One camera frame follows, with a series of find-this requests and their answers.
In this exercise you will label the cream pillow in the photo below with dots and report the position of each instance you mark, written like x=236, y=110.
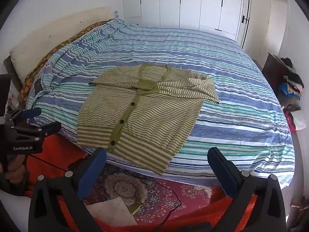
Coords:
x=48, y=38

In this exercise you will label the dark wooden cabinet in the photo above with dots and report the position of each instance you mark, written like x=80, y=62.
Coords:
x=271, y=70

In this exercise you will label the person's left hand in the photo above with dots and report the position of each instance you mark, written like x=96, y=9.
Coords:
x=15, y=168

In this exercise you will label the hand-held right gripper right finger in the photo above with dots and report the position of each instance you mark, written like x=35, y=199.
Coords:
x=223, y=171

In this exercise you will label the white wardrobe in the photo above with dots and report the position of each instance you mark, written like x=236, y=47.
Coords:
x=190, y=2

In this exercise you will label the orange patterned cloth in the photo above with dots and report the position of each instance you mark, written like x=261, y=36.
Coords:
x=43, y=60

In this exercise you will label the green striped cardigan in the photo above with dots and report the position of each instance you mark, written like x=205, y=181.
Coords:
x=149, y=116

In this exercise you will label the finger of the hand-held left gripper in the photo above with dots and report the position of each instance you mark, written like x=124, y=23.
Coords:
x=52, y=127
x=31, y=113

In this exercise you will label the blue striped bed duvet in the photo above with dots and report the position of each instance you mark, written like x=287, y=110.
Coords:
x=217, y=60

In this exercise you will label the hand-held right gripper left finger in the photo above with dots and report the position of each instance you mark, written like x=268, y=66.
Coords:
x=93, y=171

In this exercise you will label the white paper sheet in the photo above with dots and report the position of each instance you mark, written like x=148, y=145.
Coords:
x=113, y=212

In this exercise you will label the orange-red fluffy rug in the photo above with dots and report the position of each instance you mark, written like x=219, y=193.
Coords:
x=55, y=147

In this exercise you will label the patterned red carpet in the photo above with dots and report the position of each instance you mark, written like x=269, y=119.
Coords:
x=154, y=193

